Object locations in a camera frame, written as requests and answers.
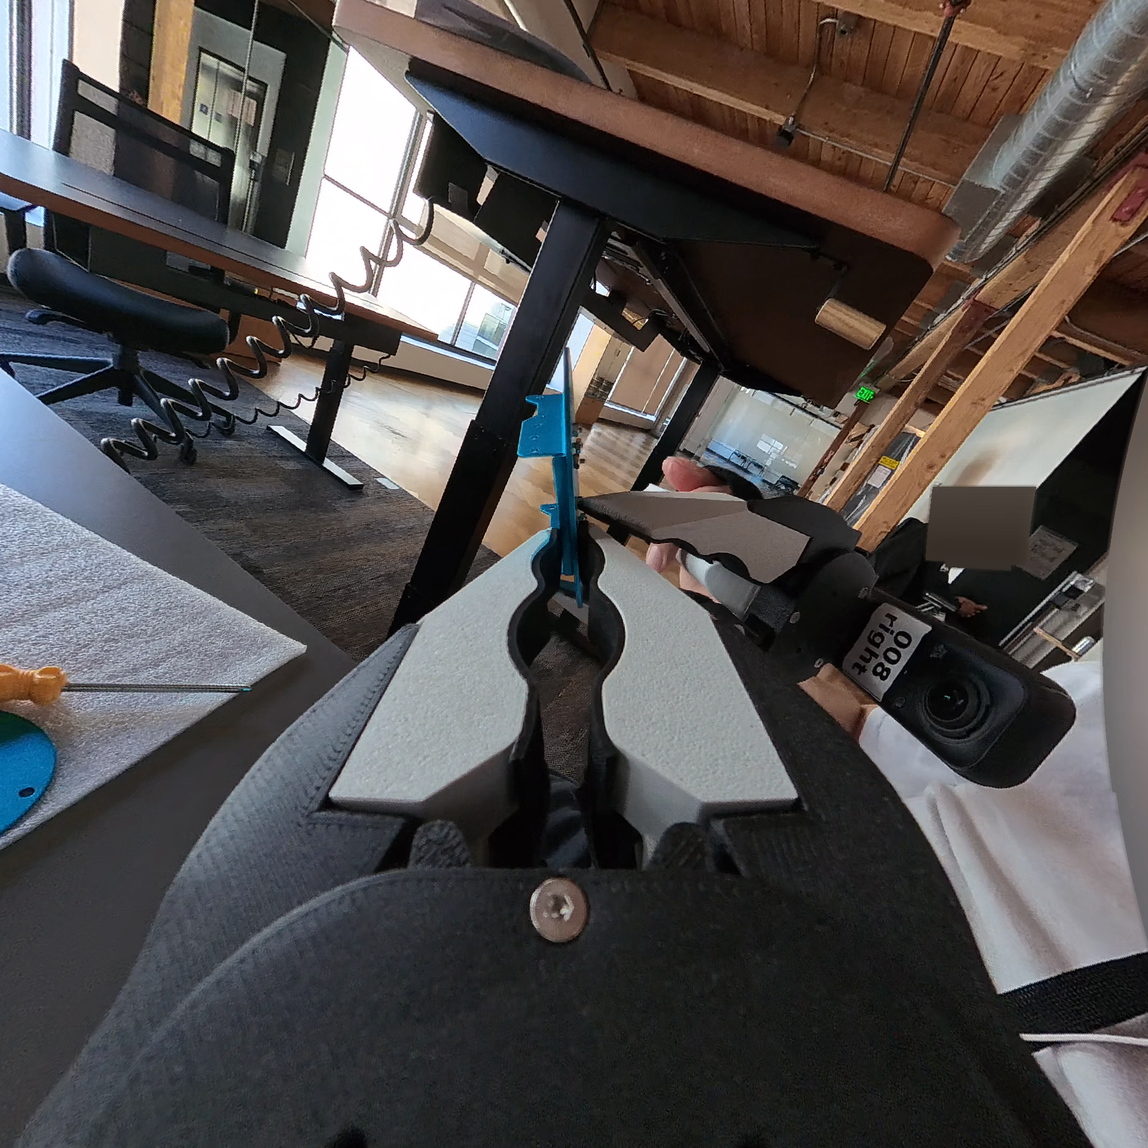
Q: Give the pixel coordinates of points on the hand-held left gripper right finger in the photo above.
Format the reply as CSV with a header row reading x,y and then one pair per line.
x,y
690,708

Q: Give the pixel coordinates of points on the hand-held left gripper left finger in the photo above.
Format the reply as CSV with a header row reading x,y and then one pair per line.
x,y
431,708

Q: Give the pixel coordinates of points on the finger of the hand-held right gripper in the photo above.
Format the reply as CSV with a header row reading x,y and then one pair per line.
x,y
708,533

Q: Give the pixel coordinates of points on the blue plate with bracket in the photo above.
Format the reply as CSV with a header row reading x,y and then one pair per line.
x,y
565,502

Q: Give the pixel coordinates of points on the black standing desk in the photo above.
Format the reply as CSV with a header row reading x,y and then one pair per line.
x,y
556,295

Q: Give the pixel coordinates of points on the grey desk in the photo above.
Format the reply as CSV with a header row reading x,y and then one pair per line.
x,y
108,897

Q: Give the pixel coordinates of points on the wooden desk with black legs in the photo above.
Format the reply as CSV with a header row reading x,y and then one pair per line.
x,y
179,228

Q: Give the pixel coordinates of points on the person's right hand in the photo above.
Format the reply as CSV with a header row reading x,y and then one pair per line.
x,y
690,473

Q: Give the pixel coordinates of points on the white board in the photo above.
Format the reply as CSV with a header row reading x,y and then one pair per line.
x,y
1031,439

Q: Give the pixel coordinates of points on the beige cylinder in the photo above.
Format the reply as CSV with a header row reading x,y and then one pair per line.
x,y
848,324

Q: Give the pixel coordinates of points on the slanted wooden beam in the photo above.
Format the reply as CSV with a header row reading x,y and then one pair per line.
x,y
1013,358

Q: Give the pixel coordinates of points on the white foam mat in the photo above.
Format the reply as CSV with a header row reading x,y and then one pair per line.
x,y
134,610

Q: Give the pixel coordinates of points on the blue round metal plate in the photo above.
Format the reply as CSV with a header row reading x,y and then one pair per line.
x,y
22,771

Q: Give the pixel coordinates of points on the person's white shirt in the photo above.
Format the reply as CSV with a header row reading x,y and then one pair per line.
x,y
1058,914

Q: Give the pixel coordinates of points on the ceiling pipe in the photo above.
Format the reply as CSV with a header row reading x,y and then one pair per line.
x,y
924,98

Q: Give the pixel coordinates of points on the large window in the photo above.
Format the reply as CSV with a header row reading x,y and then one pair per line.
x,y
376,179

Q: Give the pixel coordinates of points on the black saddle office chair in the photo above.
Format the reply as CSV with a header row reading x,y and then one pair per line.
x,y
116,305

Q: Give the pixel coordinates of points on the black mesh office chair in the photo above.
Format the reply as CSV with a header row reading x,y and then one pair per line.
x,y
134,134

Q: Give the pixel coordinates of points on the silver ventilation duct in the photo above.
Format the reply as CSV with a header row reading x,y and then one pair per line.
x,y
1058,98

